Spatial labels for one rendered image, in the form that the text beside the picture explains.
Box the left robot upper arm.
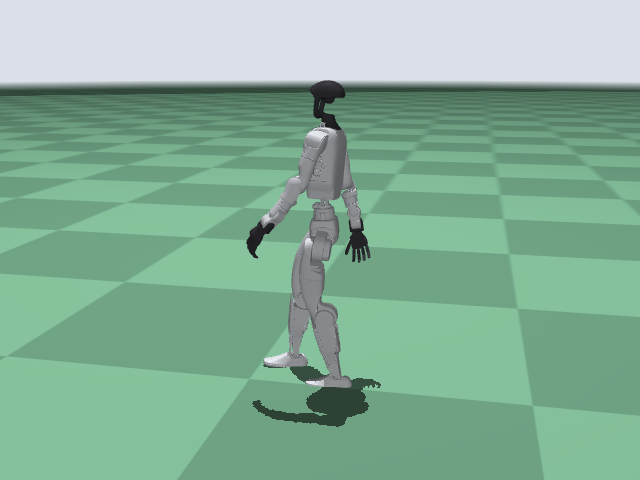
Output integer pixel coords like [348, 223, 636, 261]
[286, 131, 329, 194]

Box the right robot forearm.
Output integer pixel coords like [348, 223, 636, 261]
[341, 179, 361, 229]

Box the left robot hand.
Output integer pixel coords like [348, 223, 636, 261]
[246, 221, 275, 258]

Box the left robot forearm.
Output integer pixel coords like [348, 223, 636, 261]
[260, 178, 302, 230]

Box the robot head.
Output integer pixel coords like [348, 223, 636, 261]
[310, 80, 345, 130]

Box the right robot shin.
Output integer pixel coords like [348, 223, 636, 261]
[288, 290, 310, 358]

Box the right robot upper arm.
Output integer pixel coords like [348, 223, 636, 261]
[342, 138, 353, 190]

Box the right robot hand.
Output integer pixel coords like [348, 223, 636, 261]
[345, 217, 370, 263]

